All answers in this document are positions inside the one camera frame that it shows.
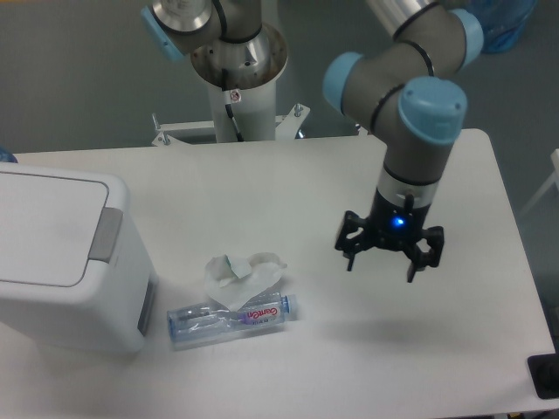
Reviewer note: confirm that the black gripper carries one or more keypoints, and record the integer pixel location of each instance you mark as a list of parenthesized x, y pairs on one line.
[(396, 224)]

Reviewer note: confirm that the white plastic trash can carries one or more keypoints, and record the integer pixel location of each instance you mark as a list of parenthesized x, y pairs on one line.
[(74, 270)]

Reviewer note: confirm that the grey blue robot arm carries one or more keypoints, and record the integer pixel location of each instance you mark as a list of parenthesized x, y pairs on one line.
[(404, 97)]

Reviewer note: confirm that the crumpled white tissue paper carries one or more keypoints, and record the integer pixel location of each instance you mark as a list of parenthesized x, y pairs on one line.
[(233, 281)]

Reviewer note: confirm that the black device at table edge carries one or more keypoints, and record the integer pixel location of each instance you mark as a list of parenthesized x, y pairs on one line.
[(543, 369)]

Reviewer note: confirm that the crushed clear plastic bottle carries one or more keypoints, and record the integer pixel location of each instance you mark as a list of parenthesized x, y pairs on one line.
[(211, 323)]

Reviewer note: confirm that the blue object at left edge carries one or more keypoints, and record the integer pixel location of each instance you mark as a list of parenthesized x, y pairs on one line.
[(7, 156)]

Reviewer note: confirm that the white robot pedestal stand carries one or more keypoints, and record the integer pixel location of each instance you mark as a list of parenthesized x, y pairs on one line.
[(241, 84)]

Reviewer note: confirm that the white frame at right edge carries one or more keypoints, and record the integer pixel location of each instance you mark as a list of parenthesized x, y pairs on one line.
[(549, 183)]

